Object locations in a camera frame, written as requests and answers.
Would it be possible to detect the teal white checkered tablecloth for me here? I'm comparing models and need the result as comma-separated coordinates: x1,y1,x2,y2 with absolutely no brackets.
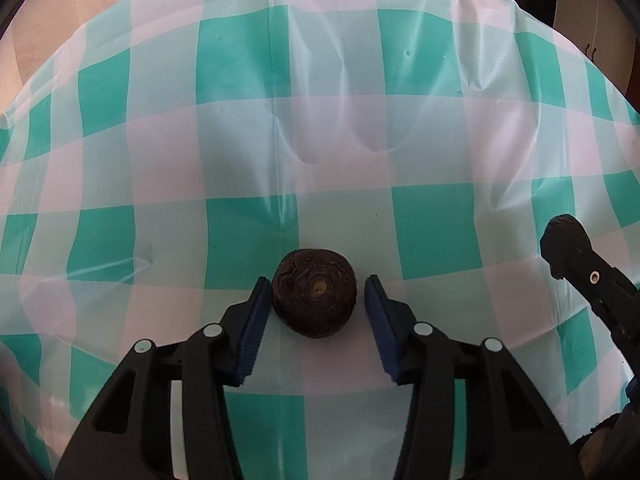
1,0,639,474

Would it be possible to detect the black gloved hand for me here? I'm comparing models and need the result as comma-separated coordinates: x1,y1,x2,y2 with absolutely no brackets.
572,408,640,480

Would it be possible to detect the dark wrinkled date fruit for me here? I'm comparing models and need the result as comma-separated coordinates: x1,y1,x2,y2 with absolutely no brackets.
271,248,357,339

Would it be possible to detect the white wall cabinet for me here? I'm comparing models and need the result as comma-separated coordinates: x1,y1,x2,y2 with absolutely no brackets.
514,0,636,93

